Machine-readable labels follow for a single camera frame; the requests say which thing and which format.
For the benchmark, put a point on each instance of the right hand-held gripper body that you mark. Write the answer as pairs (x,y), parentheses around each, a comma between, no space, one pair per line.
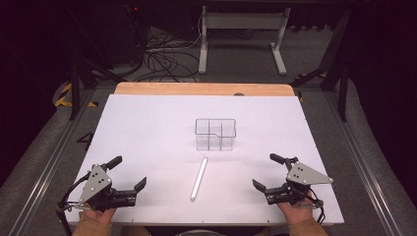
(300,183)

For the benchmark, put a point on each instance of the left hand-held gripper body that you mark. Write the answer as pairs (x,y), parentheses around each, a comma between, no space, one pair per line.
(98,191)

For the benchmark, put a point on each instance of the white pen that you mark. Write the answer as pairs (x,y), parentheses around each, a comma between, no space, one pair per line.
(199,178)

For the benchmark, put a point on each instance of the clear plastic divided container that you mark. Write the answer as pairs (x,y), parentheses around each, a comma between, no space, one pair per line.
(215,135)

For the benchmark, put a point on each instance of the person's left hand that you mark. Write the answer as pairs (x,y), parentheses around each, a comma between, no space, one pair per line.
(98,214)

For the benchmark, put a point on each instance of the person's right hand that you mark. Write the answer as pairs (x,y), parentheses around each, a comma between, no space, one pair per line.
(295,211)

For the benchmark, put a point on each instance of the white board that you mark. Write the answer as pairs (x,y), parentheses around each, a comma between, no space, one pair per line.
(157,137)

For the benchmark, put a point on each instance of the yellow and black floor tape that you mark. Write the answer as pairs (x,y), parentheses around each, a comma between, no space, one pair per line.
(64,98)

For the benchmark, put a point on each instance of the black metal stand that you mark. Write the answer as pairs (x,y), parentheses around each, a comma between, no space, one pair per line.
(337,65)
(76,85)

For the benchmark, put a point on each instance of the wooden table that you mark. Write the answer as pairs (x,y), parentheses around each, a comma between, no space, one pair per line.
(203,89)

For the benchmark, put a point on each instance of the dark cabinet with red light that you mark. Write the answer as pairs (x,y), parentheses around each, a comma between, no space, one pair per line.
(126,32)

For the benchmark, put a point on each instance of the white metal stand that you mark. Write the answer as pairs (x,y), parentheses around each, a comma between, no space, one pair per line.
(242,22)

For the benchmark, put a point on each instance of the metal floor rail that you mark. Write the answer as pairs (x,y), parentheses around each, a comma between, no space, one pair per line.
(364,164)
(49,164)

